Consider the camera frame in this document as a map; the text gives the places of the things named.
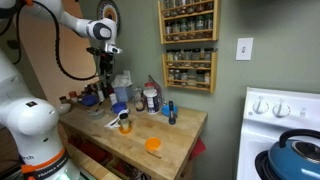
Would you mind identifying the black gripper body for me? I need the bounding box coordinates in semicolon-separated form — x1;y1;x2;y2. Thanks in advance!
98;53;115;72

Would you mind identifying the blue tissue box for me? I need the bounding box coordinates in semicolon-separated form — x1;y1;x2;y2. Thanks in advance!
111;73;134;104

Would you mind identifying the white spice shaker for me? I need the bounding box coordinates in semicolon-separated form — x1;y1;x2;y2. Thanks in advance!
109;92;119;106

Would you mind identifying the blue plastic cup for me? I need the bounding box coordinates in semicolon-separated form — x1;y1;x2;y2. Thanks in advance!
111;101;128;115

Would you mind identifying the red lidded spice bottle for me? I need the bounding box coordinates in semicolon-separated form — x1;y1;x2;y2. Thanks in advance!
68;90;78;103

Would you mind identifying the clear glass jar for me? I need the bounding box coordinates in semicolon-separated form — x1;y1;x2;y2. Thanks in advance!
133;86;146;113

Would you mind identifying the clear glass bowl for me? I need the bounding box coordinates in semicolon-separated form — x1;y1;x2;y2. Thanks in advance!
87;108;106;120

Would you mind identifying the red lidded jar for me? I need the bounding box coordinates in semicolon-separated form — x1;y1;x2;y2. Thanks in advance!
143;81;157;91

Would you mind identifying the white garlic press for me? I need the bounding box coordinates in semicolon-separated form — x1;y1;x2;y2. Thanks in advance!
103;108;130;130

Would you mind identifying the small glass jar black lid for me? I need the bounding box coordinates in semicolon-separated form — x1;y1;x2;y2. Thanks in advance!
119;112;130;131

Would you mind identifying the white canister black lid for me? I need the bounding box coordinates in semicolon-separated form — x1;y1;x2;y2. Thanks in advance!
143;88;161;115

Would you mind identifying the light blue plastic bowl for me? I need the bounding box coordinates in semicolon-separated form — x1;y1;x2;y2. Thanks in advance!
161;104;179;118

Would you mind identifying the wooden kitchen cart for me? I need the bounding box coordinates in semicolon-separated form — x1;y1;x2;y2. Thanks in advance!
58;99;209;180

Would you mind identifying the wooden spice rack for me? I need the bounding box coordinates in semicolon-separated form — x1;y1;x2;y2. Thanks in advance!
157;0;222;45
161;49;219;94

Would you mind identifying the red cloth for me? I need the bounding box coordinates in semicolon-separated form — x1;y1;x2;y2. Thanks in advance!
189;137;208;162

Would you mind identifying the white stove knob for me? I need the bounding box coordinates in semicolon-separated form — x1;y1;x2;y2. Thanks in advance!
272;98;291;119
252;96;270;115

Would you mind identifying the white stove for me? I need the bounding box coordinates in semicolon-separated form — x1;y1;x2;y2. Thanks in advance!
236;87;320;180

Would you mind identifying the black stove burner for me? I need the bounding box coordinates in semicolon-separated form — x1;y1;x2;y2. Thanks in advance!
254;149;278;180

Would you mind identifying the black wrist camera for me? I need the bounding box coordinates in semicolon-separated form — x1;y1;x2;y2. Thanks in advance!
86;46;103;57

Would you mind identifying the decorative wall plate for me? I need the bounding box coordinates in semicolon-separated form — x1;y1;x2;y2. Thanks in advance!
96;0;122;36

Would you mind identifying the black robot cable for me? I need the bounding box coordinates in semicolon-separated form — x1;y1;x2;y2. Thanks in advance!
14;0;101;82

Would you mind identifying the white light switch plate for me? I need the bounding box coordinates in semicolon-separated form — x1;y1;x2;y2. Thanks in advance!
235;37;254;62

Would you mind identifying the blue kettle black handle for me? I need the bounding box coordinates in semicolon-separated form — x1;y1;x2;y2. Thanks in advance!
267;129;320;180

